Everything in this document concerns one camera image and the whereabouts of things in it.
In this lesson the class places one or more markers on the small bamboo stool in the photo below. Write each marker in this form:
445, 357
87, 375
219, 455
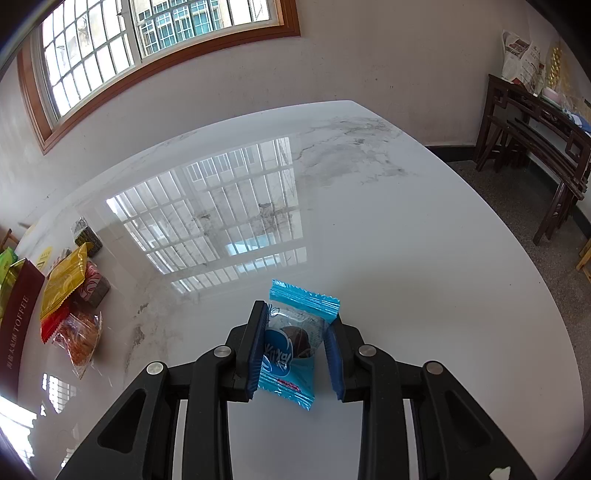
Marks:
583, 264

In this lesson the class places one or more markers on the blue cookie snack packet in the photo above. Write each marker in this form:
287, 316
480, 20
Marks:
295, 329

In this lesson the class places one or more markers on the green box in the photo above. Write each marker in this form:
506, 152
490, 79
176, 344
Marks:
5, 265

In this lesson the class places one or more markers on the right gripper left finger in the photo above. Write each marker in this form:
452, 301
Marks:
248, 342

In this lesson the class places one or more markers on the gold foil snack packet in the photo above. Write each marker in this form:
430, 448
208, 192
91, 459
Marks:
64, 279

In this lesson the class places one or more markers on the wooden framed window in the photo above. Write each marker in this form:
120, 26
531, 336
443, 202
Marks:
85, 53

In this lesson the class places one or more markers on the gold bead ornament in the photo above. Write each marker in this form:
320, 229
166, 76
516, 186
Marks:
557, 69

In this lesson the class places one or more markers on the red snack packet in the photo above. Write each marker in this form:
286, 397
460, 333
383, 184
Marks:
52, 321

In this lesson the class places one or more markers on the clear bag orange snacks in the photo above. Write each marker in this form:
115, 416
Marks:
79, 335

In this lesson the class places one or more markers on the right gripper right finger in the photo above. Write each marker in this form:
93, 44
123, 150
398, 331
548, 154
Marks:
342, 343

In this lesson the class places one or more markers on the dark wooden side table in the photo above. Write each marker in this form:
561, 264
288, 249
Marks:
517, 122

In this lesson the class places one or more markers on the black sesame bar packet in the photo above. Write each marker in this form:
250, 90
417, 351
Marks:
84, 234

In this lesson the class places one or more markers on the newspaper bundle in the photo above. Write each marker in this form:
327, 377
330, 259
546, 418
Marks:
522, 63

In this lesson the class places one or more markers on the dark red toffee tin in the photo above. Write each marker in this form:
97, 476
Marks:
19, 292

